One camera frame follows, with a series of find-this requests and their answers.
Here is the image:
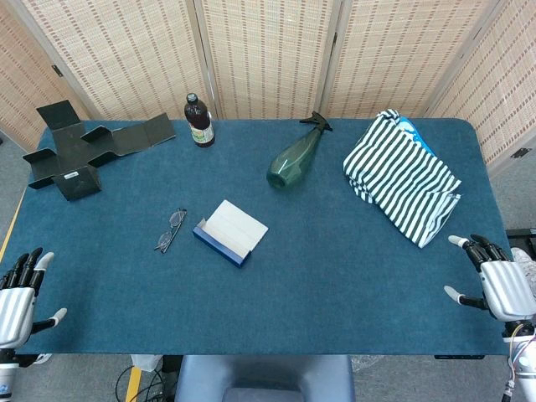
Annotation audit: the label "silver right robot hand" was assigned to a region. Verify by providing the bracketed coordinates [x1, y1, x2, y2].
[443, 234, 536, 323]

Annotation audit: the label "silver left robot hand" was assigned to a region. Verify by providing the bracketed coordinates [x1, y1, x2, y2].
[0, 246, 68, 351]

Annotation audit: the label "thin metal frame eyeglasses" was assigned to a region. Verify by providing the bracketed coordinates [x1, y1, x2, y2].
[153, 207, 188, 255]

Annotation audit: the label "blue glasses case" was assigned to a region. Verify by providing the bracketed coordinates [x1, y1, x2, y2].
[192, 199, 270, 270]

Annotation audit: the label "blue padded robot base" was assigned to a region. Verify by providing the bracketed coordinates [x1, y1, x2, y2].
[174, 354, 356, 402]

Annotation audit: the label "black unfolded cardboard box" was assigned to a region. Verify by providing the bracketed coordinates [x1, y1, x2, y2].
[22, 100, 178, 202]

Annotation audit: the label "white plastic bag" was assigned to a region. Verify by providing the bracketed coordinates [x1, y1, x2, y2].
[130, 353, 164, 373]

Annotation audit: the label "green white striped cloth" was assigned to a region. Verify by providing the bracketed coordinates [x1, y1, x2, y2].
[343, 108, 463, 250]

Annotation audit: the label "light blue printed cloth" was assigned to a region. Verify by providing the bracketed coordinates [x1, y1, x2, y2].
[397, 116, 436, 156]

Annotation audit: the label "blue felt table cover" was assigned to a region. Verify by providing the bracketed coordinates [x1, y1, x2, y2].
[0, 118, 517, 357]

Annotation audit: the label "green glass vase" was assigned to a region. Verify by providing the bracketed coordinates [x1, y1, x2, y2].
[265, 111, 335, 190]

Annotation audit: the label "dark red juice bottle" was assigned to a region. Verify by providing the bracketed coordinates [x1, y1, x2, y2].
[183, 93, 216, 148]

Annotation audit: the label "bamboo folding screen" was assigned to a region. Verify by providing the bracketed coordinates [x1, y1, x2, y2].
[0, 0, 536, 168]

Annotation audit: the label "coloured wrist wire bundle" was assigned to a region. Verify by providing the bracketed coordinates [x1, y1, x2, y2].
[504, 322, 536, 394]

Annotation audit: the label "black metal frame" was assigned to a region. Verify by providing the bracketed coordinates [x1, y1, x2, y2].
[505, 228, 536, 252]

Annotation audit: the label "black floor cable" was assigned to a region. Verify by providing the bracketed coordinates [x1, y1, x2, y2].
[116, 366, 177, 402]

